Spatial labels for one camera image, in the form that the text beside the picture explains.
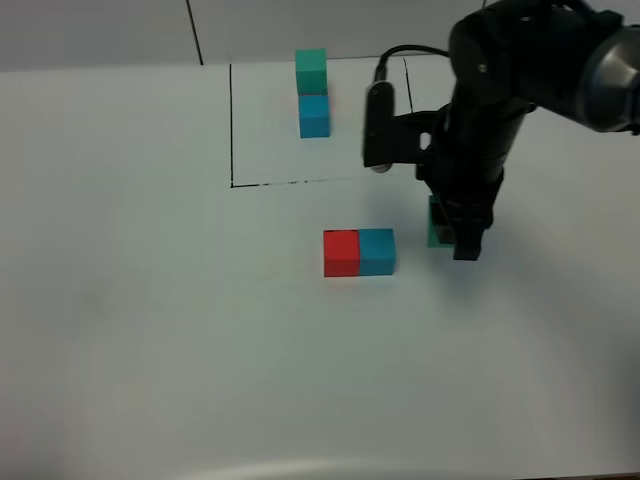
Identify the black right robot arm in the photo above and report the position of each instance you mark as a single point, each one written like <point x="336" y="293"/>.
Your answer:
<point x="508" y="59"/>

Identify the green template cube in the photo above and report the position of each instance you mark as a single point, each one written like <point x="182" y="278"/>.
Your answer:
<point x="311" y="72"/>

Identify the blue template cube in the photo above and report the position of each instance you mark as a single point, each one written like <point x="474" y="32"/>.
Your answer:
<point x="314" y="116"/>

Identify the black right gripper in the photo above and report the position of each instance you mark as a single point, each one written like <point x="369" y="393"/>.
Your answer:
<point x="465" y="161"/>

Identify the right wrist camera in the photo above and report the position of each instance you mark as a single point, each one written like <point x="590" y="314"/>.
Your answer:
<point x="389" y="139"/>

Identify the red cube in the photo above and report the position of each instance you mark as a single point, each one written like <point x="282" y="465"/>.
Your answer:
<point x="341" y="253"/>

